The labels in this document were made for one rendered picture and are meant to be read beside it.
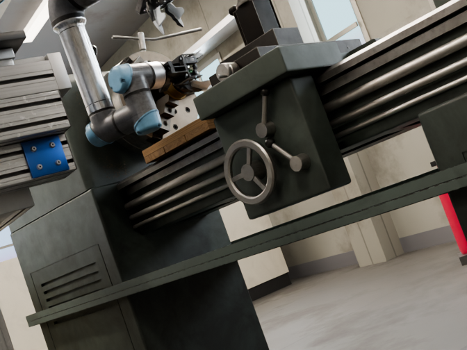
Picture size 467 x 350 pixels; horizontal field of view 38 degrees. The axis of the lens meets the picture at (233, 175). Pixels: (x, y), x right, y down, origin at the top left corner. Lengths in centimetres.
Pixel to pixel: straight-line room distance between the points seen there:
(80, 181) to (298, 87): 91
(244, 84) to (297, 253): 495
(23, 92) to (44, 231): 93
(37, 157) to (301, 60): 63
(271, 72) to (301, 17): 410
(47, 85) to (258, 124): 48
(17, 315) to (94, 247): 291
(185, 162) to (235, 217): 403
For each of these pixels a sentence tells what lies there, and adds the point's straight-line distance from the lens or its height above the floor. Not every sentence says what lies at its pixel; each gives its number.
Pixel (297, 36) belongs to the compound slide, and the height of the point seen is 99.
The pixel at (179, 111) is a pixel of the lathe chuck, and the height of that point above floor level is 102.
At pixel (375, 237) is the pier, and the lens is 538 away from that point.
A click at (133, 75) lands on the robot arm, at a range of 186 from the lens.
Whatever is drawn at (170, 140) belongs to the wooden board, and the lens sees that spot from 194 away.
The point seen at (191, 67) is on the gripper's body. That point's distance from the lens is 199.
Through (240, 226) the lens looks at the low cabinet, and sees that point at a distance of 597.
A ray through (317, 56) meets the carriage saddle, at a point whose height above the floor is 89.
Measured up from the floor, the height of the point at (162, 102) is 104.
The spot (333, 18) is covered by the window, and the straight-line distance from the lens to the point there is 554.
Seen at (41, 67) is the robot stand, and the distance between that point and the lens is 163.
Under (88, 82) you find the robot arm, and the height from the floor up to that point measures 111.
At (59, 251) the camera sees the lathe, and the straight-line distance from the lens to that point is 238.
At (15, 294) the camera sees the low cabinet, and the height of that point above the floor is 71.
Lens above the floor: 58
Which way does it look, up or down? 5 degrees up
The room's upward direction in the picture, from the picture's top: 20 degrees counter-clockwise
